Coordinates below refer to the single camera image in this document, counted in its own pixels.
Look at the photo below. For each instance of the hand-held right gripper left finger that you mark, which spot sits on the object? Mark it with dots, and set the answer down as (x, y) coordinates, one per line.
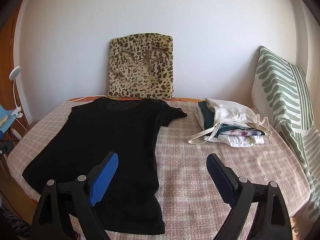
(105, 180)

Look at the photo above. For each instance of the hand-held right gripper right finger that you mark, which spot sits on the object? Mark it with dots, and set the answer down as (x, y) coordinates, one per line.
(217, 177)

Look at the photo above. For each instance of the black mesh top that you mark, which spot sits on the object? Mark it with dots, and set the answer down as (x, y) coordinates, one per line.
(112, 130)

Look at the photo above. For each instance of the stack of folded clothes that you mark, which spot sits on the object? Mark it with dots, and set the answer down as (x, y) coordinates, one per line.
(232, 115)

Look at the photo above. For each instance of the pink plaid blanket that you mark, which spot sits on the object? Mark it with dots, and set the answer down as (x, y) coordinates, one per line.
(200, 170)

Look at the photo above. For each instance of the white folded garment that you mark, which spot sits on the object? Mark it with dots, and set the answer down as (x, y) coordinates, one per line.
(237, 141)

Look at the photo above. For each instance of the floral folded garment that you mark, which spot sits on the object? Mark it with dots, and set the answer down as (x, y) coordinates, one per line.
(240, 132)

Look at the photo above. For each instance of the dark green folded garment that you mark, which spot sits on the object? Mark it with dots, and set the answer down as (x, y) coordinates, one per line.
(208, 116)

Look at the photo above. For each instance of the black electronic device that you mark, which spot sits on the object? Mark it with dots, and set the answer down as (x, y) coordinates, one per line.
(5, 147)

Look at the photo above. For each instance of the green striped white pillow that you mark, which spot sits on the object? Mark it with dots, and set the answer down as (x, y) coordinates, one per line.
(277, 90)

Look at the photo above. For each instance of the blue chair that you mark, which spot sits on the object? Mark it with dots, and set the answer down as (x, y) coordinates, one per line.
(5, 127)

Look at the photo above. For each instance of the leopard print cushion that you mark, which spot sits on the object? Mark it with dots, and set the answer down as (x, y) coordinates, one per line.
(141, 67)

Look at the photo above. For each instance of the white clip lamp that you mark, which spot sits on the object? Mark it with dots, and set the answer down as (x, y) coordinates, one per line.
(15, 72)

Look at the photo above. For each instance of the wooden door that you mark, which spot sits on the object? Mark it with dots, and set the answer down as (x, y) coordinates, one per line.
(7, 55)

